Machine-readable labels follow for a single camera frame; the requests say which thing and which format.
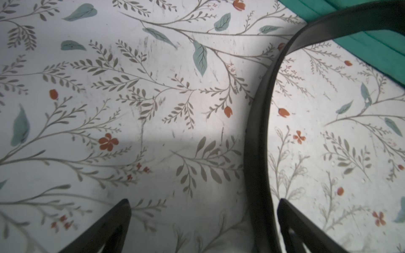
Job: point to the green trousers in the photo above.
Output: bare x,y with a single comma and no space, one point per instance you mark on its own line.
384,50

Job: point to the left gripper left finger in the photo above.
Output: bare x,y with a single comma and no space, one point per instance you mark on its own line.
107,235

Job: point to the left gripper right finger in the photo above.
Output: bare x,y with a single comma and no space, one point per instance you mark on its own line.
300,233

